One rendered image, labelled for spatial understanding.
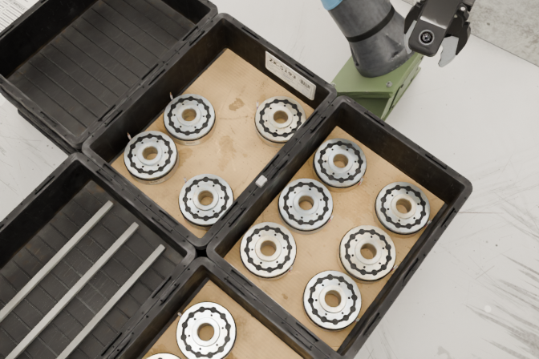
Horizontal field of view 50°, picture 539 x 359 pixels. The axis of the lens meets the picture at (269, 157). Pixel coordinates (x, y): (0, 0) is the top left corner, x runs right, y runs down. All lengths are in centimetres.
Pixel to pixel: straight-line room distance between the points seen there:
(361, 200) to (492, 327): 37
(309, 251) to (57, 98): 61
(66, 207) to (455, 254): 79
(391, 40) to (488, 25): 131
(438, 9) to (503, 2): 171
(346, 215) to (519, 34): 156
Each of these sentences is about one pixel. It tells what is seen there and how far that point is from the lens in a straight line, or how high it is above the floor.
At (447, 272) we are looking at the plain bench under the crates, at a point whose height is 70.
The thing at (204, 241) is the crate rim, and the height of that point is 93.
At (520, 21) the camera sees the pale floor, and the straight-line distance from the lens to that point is 256.
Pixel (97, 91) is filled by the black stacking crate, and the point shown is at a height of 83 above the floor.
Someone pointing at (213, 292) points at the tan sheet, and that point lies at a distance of 107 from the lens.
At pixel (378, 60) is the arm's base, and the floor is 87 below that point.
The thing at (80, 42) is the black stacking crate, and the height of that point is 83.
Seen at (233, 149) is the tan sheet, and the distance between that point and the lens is 115.
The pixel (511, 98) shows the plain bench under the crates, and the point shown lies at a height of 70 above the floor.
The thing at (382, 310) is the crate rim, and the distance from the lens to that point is 98.
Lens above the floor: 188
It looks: 67 degrees down
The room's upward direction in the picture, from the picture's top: 2 degrees clockwise
